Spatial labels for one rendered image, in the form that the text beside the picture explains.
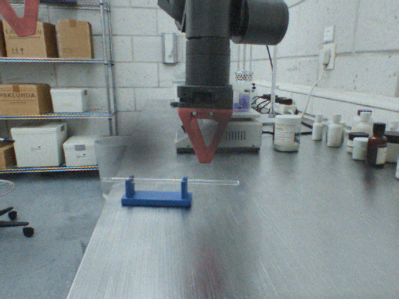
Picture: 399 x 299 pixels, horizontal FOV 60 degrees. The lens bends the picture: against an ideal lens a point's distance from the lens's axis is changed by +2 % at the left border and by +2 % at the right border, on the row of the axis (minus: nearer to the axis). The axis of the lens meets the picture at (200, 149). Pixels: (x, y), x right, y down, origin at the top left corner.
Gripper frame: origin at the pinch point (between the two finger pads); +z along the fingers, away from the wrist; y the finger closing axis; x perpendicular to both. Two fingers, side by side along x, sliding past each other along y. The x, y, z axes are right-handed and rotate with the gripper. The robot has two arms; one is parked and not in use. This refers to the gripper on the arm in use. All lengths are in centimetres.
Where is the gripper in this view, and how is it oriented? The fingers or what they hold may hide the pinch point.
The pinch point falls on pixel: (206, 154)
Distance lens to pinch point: 45.6
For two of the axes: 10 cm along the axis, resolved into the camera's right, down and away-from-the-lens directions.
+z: -0.2, 9.8, 2.2
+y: 0.9, -2.2, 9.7
